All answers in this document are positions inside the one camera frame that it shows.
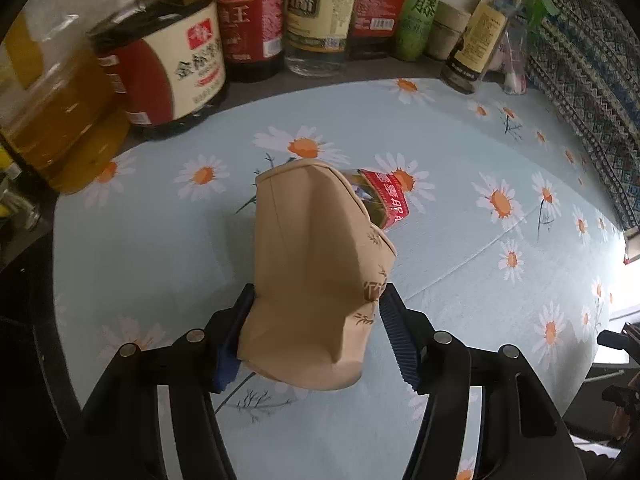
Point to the green plastic bag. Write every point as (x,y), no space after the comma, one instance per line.
(542,10)

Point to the dark bottle red label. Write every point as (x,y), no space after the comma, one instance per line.
(380,5)

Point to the beige jar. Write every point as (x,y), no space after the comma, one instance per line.
(445,30)

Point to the black object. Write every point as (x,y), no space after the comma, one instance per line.
(620,339)

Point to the yellow-capped bottle cream label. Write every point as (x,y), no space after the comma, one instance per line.
(480,35)

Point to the daisy print blue tablecloth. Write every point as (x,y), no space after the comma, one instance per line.
(475,280)

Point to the blue patterned cloth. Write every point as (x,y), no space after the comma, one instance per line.
(590,85)

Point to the red snack packet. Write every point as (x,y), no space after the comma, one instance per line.
(392,195)

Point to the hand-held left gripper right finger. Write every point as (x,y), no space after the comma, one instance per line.
(397,340)

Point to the green label bottle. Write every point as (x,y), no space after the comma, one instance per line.
(420,20)

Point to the red label sauce bottle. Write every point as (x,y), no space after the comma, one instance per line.
(250,20)

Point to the dark soy sauce jug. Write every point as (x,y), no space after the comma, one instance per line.
(170,70)

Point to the tan paper cup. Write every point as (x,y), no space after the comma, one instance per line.
(310,270)

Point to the clear vinegar bottle cream label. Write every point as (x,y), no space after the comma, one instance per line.
(320,10)

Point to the large cooking oil jug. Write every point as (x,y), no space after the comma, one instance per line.
(50,105)

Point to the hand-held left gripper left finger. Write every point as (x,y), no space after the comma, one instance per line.
(227,365)

